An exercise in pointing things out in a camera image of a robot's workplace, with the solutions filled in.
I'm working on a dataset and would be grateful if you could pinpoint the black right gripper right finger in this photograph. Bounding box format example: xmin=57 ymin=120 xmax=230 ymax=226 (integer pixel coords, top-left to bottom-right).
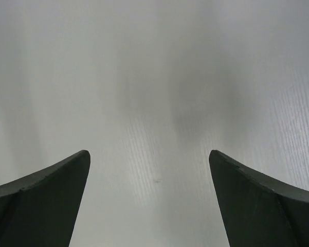
xmin=209 ymin=150 xmax=309 ymax=247

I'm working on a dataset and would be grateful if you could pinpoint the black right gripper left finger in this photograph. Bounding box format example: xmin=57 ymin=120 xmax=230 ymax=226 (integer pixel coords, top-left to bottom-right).
xmin=0 ymin=150 xmax=90 ymax=247

